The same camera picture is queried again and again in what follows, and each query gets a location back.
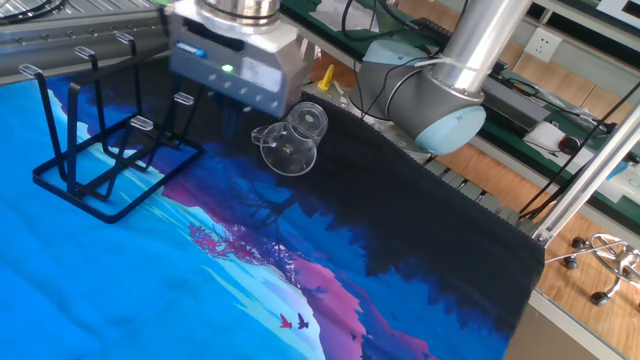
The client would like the clear plastic bag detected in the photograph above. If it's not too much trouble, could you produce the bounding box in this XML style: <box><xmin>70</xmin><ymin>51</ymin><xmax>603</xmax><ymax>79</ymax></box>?
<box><xmin>312</xmin><ymin>0</ymin><xmax>381</xmax><ymax>31</ymax></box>

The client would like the grey metal box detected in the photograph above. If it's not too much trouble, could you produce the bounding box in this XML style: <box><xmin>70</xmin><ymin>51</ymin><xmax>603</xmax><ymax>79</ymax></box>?
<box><xmin>482</xmin><ymin>74</ymin><xmax>552</xmax><ymax>132</ymax></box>

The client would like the black computer mouse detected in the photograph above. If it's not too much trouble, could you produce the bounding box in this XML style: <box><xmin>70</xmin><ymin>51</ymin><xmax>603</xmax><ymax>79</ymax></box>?
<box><xmin>557</xmin><ymin>134</ymin><xmax>583</xmax><ymax>156</ymax></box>

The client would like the black metal cup rack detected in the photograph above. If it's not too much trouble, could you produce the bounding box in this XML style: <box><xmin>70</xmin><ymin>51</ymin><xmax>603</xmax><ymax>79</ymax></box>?
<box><xmin>18</xmin><ymin>30</ymin><xmax>205</xmax><ymax>225</ymax></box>

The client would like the blue landscape print cloth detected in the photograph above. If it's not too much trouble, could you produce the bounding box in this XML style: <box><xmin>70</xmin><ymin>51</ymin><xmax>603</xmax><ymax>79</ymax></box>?
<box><xmin>0</xmin><ymin>47</ymin><xmax>546</xmax><ymax>360</ymax></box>

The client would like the white wall socket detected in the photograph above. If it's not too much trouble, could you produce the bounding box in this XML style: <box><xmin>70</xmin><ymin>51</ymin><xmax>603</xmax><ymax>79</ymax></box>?
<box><xmin>523</xmin><ymin>26</ymin><xmax>564</xmax><ymax>64</ymax></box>

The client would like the aluminium frame beam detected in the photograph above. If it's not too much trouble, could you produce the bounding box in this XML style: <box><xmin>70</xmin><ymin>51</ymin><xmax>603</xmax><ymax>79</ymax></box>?
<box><xmin>531</xmin><ymin>102</ymin><xmax>640</xmax><ymax>247</ymax></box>

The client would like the black cable bundle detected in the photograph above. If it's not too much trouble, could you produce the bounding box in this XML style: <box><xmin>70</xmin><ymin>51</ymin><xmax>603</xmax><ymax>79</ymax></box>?
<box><xmin>341</xmin><ymin>0</ymin><xmax>469</xmax><ymax>121</ymax></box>

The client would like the office chair base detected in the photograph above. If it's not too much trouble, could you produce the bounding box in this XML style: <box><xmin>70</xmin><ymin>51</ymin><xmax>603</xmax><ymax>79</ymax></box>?
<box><xmin>544</xmin><ymin>232</ymin><xmax>640</xmax><ymax>308</ymax></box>

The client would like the white paper sheet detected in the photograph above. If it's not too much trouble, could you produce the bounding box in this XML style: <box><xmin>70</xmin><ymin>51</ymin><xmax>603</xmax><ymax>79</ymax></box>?
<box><xmin>522</xmin><ymin>121</ymin><xmax>596</xmax><ymax>169</ymax></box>

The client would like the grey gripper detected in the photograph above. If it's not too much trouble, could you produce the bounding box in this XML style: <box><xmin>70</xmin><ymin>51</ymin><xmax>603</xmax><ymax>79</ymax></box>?
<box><xmin>168</xmin><ymin>14</ymin><xmax>309</xmax><ymax>119</ymax></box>

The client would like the yellow plastic object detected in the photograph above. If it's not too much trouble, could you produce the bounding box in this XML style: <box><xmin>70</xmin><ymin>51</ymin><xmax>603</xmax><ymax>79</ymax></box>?
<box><xmin>316</xmin><ymin>63</ymin><xmax>336</xmax><ymax>93</ymax></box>

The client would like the clear glass cup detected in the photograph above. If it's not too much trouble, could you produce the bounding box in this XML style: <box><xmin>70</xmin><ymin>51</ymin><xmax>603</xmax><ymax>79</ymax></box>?
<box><xmin>250</xmin><ymin>101</ymin><xmax>329</xmax><ymax>177</ymax></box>

